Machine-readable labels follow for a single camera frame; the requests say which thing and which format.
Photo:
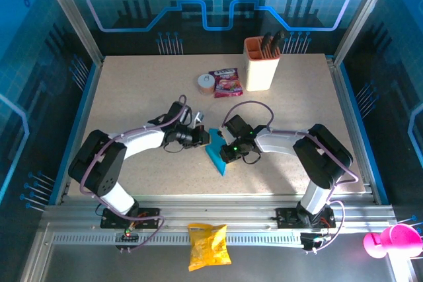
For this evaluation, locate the blue paper sheet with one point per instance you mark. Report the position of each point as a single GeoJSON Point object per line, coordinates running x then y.
{"type": "Point", "coordinates": [215, 153]}

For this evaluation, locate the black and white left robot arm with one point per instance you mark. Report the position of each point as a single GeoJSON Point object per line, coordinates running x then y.
{"type": "Point", "coordinates": [142, 140]}

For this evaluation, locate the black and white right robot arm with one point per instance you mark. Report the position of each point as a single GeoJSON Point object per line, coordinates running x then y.
{"type": "Point", "coordinates": [317, 156]}

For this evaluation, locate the small pull-tab tin can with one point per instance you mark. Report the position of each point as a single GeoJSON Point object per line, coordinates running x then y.
{"type": "Point", "coordinates": [206, 84]}

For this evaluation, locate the purple candy bag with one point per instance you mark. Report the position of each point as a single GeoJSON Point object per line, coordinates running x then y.
{"type": "Point", "coordinates": [226, 84]}

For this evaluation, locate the beige knife block orange top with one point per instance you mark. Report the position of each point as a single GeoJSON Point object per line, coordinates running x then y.
{"type": "Point", "coordinates": [261, 74]}

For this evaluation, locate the yellow chips bag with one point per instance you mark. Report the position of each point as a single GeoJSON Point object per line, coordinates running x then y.
{"type": "Point", "coordinates": [208, 249]}

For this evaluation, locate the small black circuit board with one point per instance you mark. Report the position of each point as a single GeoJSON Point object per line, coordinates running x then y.
{"type": "Point", "coordinates": [127, 236]}
{"type": "Point", "coordinates": [312, 241]}

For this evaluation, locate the pink plastic cup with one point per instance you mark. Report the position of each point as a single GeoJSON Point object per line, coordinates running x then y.
{"type": "Point", "coordinates": [396, 239]}

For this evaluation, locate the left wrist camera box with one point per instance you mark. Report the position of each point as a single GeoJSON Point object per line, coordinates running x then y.
{"type": "Point", "coordinates": [198, 117]}

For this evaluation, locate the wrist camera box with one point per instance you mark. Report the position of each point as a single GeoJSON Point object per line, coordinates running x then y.
{"type": "Point", "coordinates": [198, 117]}
{"type": "Point", "coordinates": [226, 136]}

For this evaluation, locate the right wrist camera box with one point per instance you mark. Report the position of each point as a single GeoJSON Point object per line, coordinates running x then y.
{"type": "Point", "coordinates": [226, 136]}

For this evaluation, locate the aluminium frame beam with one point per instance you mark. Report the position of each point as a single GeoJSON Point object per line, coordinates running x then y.
{"type": "Point", "coordinates": [215, 211]}

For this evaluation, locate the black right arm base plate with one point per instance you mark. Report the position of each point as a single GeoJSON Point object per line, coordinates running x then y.
{"type": "Point", "coordinates": [287, 217]}

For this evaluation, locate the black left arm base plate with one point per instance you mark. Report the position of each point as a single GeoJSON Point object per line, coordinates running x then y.
{"type": "Point", "coordinates": [148, 217]}

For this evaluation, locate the aluminium side rail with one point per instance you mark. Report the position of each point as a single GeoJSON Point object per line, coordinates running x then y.
{"type": "Point", "coordinates": [343, 97]}

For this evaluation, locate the aluminium frame post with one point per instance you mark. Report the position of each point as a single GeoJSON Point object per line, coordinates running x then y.
{"type": "Point", "coordinates": [73, 14]}
{"type": "Point", "coordinates": [363, 14]}

